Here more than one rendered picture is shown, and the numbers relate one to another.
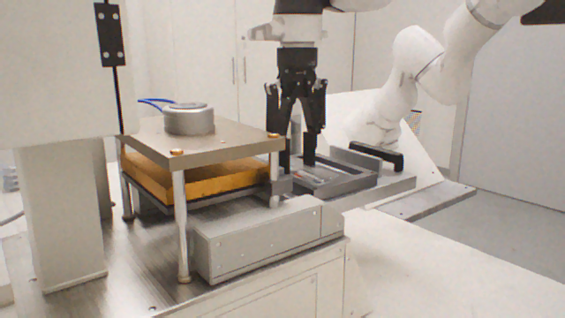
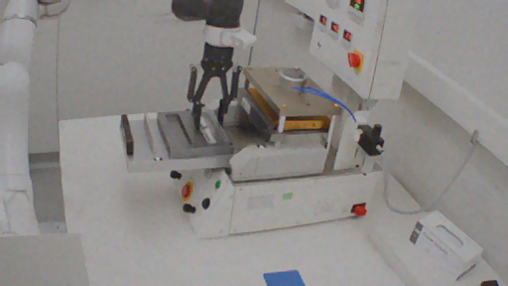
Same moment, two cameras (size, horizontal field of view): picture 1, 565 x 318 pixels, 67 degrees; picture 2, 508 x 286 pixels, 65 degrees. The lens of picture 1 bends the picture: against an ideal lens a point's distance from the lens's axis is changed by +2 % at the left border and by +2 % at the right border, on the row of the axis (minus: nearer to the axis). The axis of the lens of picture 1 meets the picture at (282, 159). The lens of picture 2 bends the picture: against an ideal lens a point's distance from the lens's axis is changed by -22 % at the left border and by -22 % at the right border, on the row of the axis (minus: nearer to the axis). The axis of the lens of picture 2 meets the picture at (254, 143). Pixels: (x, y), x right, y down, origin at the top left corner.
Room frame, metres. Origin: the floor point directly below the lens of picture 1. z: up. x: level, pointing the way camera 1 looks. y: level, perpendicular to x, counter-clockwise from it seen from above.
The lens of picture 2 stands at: (1.90, 0.33, 1.62)
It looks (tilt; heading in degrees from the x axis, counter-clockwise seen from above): 29 degrees down; 192
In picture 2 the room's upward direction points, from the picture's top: 9 degrees clockwise
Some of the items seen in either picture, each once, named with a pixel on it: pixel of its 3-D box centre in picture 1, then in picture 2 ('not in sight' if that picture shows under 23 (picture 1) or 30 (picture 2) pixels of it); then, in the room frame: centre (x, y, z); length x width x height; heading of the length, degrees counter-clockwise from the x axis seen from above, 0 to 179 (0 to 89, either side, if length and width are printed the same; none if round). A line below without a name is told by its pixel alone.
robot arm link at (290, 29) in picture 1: (282, 30); (230, 35); (0.79, 0.00, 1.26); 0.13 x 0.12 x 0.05; 37
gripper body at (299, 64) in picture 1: (297, 71); (216, 60); (0.79, -0.03, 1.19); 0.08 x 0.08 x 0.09
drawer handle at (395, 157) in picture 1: (374, 155); (126, 133); (0.92, -0.21, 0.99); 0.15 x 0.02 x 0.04; 37
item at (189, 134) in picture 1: (167, 145); (303, 97); (0.65, 0.18, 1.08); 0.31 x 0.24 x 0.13; 37
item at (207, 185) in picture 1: (190, 154); (289, 101); (0.66, 0.15, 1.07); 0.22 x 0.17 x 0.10; 37
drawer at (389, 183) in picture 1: (329, 174); (175, 136); (0.84, -0.10, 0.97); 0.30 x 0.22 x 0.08; 127
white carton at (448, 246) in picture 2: not in sight; (446, 244); (0.80, 0.73, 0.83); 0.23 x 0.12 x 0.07; 48
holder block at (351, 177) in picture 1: (312, 173); (192, 131); (0.81, -0.06, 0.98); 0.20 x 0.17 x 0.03; 37
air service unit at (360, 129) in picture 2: not in sight; (365, 145); (0.76, 0.38, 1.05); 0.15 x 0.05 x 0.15; 37
